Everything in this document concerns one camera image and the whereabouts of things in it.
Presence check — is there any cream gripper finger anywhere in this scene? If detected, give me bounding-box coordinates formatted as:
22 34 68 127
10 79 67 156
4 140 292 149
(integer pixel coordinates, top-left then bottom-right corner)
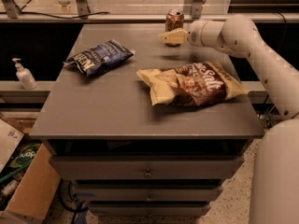
159 28 188 45

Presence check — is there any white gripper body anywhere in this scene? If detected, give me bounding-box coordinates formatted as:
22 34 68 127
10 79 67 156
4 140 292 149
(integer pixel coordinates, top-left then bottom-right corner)
187 21 207 47

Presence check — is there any orange soda can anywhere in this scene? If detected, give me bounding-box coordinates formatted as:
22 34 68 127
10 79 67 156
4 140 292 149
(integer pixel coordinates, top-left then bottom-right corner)
165 9 184 47

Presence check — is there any sea salt chip bag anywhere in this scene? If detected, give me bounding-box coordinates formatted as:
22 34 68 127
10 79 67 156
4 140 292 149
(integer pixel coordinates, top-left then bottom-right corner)
136 61 248 106

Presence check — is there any blue chip bag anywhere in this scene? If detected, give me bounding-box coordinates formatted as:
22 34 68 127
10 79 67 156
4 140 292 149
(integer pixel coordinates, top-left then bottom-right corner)
64 39 134 77

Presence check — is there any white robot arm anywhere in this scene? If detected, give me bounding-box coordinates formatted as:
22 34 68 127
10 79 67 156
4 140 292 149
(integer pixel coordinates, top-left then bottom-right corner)
160 14 299 224

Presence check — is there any grey drawer cabinet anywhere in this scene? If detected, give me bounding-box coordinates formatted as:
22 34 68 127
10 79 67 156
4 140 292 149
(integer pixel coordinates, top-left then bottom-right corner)
31 23 263 217

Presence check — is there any white pump bottle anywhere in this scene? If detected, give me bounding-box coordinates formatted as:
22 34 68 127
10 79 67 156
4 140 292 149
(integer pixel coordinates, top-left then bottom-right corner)
12 58 37 90

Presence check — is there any green package in box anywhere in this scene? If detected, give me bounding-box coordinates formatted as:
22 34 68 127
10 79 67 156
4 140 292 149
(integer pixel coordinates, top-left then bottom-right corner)
0 142 41 184

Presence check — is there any cardboard box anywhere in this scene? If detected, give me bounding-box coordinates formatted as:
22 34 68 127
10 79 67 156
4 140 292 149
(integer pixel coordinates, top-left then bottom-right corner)
0 119 60 224

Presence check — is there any black cable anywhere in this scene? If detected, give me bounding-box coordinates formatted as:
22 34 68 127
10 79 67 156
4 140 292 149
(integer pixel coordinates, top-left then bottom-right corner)
0 10 110 20

